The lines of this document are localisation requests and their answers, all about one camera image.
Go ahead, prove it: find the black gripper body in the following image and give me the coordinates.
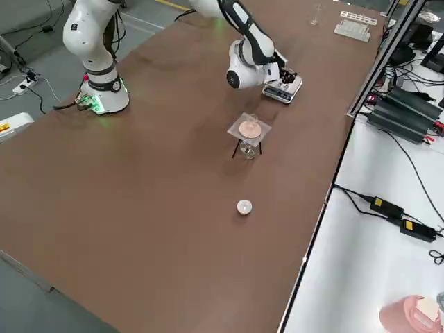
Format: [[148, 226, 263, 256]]
[[273, 50, 289, 76]]

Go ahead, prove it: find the silver digital balance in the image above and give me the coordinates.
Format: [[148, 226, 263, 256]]
[[262, 74, 304, 105]]

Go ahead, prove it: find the large glass beaker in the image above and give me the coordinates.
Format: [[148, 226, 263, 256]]
[[309, 3, 323, 26]]

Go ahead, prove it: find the white test tube rack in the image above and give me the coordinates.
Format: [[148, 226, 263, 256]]
[[333, 10, 377, 43]]

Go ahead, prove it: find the glass alcohol lamp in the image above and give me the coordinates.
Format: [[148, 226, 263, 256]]
[[239, 140, 259, 161]]

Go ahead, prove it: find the black power supply unit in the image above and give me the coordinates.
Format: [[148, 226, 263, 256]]
[[366, 86, 444, 145]]

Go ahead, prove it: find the black power adapter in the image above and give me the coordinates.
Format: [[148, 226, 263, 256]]
[[398, 219, 436, 243], [369, 196, 405, 219]]

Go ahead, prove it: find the white power strip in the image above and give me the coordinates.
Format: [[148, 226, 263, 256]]
[[12, 81, 37, 95]]

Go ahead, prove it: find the pink round object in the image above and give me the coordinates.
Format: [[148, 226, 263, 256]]
[[379, 294, 444, 333]]

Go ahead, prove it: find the white box with yellow label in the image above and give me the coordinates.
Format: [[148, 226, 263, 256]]
[[0, 112, 35, 143]]

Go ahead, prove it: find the black wire tripod stand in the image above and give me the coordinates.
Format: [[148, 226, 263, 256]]
[[231, 137, 264, 160]]

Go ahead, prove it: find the aluminium frame rail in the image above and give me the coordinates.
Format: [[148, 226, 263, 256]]
[[346, 0, 426, 119]]

